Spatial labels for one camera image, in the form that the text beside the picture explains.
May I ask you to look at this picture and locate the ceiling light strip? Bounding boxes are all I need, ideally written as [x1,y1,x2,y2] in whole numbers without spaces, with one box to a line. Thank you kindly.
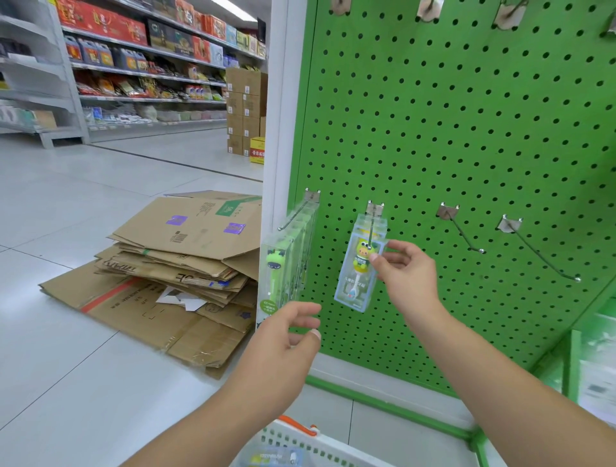
[212,0,259,22]

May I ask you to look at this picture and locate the bundle of clear kids toothbrushes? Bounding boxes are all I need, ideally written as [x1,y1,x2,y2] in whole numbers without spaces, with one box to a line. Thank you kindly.
[258,191,321,319]

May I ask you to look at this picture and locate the bundle of cartoon toothbrush boxes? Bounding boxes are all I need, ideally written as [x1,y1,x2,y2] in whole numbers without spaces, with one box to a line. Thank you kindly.
[334,202,389,314]

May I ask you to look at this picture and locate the person's left forearm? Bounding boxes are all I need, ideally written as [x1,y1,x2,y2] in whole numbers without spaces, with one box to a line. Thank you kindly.
[125,389,290,467]

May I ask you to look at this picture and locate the stocked store shelves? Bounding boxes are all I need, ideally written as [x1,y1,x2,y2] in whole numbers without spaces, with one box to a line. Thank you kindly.
[56,0,269,131]

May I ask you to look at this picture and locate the person's right forearm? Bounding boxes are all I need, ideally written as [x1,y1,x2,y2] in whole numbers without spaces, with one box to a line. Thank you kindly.
[414,308,616,467]

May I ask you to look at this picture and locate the white orange shopping basket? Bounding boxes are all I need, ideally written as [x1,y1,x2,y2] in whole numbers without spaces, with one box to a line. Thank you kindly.
[231,416,396,467]

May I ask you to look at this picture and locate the person's right hand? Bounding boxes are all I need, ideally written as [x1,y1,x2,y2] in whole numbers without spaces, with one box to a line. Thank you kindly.
[370,241,446,327]

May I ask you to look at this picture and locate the stack of brown cartons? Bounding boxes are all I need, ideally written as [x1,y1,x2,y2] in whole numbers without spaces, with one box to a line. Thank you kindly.
[226,69,271,155]

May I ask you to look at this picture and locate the green pegboard display rack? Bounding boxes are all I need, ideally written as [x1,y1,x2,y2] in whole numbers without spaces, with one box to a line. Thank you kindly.
[289,0,616,467]

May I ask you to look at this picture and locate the person's left hand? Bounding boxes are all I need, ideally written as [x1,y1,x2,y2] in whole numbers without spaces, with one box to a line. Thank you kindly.
[226,301,323,415]

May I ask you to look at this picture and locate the pile of flattened cardboard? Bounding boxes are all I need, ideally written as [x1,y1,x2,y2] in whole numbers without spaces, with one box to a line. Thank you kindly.
[40,191,263,371]

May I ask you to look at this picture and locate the white endcap shelf unit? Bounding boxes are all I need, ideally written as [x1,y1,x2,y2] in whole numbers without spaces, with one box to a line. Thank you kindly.
[0,0,90,148]

